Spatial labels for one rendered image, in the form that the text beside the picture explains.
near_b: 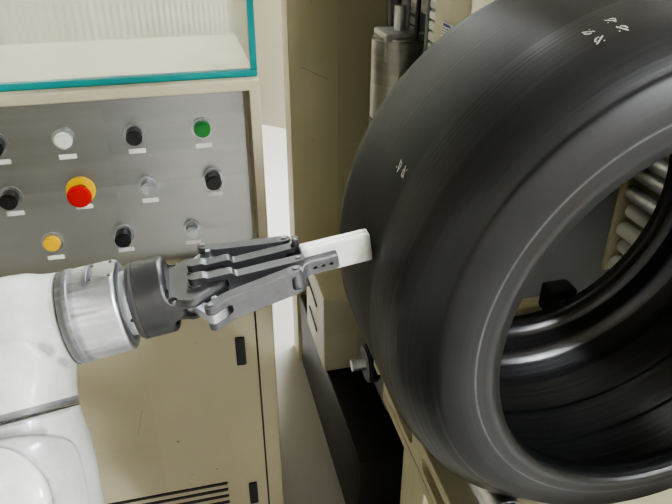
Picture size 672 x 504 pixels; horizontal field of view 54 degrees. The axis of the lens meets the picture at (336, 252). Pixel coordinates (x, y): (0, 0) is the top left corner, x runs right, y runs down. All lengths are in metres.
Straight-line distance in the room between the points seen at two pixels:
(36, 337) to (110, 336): 0.06
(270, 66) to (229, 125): 3.51
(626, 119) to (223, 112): 0.82
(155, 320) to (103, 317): 0.05
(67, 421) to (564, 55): 0.53
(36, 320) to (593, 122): 0.50
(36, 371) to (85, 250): 0.74
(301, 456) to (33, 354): 1.59
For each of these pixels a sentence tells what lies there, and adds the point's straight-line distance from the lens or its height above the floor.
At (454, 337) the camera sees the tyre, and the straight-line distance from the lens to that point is 0.60.
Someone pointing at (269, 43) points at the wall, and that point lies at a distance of 4.71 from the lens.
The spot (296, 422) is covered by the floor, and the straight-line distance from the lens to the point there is 2.25.
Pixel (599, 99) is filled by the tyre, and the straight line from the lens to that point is 0.57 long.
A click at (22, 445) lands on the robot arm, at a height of 1.16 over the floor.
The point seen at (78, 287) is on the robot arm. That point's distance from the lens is 0.63.
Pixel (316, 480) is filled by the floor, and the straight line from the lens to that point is 2.08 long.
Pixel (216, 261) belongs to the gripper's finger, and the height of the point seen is 1.25.
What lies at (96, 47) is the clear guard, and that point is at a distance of 1.19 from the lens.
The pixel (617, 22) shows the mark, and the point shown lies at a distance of 0.62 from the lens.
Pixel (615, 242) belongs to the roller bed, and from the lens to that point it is 1.37.
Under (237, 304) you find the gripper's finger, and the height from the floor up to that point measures 1.24.
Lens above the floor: 1.57
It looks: 30 degrees down
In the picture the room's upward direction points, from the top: straight up
